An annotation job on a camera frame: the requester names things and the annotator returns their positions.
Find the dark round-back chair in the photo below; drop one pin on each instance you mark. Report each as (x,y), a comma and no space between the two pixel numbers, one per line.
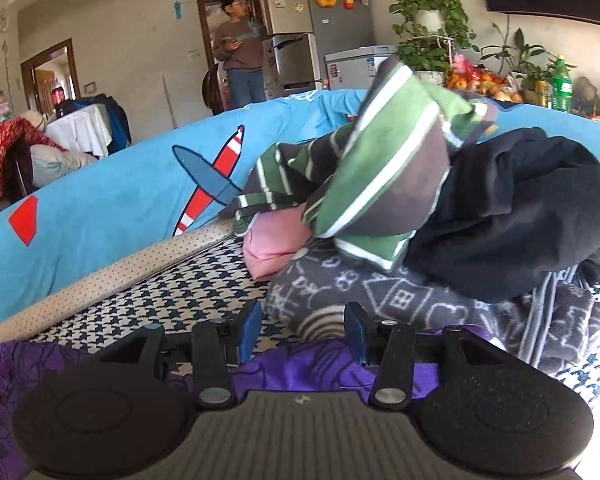
(212,90)

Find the fruit basket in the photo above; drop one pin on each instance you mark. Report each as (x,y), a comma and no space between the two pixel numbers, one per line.
(480,85)

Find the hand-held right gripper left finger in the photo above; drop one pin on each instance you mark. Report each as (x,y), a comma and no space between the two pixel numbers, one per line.
(252,327)

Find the ivy potted plant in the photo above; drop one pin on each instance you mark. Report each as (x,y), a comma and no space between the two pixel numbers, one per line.
(430,35)

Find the leafy potted plant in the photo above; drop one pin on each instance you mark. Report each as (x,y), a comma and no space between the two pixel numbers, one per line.
(525,65)

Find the pink garment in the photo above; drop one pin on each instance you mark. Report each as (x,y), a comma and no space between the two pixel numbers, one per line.
(270,245)

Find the blue wall sticker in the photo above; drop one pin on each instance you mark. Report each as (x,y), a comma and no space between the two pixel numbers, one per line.
(176,10)

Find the yellow can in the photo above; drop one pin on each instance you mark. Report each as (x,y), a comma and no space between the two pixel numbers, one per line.
(543,94)

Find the silver refrigerator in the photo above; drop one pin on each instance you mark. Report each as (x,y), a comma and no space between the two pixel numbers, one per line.
(285,10)

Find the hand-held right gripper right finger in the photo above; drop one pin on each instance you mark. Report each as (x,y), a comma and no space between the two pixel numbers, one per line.
(355,330)

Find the black garment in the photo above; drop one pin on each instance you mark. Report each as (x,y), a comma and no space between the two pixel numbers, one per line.
(520,210)

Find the red floral garment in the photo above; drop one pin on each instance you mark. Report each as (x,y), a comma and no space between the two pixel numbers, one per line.
(5,155)

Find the blue jacket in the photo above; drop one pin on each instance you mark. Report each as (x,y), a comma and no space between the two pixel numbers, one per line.
(120,125)

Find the green plastic bottle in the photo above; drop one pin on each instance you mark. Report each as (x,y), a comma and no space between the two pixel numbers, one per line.
(561,87)

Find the wooden door frame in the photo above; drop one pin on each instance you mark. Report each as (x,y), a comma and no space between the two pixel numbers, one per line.
(25,75)
(201,50)

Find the white tablecloth table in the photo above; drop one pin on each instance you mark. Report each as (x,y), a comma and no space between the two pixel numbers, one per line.
(75,127)

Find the green striped garment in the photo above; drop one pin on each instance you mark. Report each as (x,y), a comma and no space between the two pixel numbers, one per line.
(380,170)

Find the grey pillow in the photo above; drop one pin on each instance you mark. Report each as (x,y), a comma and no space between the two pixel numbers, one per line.
(60,160)

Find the cola bottle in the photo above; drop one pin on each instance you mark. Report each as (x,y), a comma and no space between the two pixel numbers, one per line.
(58,102)

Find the grey doodle print blanket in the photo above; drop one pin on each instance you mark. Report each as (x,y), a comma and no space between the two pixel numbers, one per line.
(430,300)

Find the wall clock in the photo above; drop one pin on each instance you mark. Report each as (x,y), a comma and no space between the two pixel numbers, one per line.
(2,18)

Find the purple floral garment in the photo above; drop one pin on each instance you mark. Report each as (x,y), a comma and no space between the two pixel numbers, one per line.
(305,365)

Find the white chest freezer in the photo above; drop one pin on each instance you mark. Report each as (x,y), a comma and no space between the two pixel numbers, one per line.
(355,62)

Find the houndstooth sofa seat mat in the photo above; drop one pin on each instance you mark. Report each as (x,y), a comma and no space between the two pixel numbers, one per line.
(180,290)

